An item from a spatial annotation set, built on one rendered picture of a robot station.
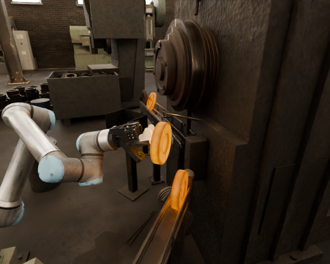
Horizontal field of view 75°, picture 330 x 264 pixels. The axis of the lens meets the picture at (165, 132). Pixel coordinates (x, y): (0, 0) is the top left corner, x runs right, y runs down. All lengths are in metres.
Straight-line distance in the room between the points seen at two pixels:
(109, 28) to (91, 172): 3.04
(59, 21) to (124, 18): 7.64
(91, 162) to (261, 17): 0.80
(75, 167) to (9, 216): 0.79
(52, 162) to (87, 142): 0.17
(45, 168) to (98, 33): 3.02
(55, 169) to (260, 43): 0.81
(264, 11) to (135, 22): 3.09
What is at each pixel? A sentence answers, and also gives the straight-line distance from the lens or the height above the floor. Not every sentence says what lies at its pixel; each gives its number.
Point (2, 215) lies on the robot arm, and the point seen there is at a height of 0.37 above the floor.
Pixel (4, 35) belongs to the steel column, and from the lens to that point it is 8.01.
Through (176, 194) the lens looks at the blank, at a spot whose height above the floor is 0.74.
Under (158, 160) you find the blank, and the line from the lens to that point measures 0.75.
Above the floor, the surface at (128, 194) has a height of 0.01.
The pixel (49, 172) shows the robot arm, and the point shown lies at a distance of 0.81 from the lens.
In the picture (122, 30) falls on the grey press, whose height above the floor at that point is 1.39.
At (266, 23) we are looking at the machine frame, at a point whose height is 1.30.
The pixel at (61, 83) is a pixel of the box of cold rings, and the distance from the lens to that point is 3.54.
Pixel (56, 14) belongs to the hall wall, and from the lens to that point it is 11.27.
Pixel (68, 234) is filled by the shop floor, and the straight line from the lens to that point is 1.80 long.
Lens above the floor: 1.26
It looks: 24 degrees down
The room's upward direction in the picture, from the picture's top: straight up
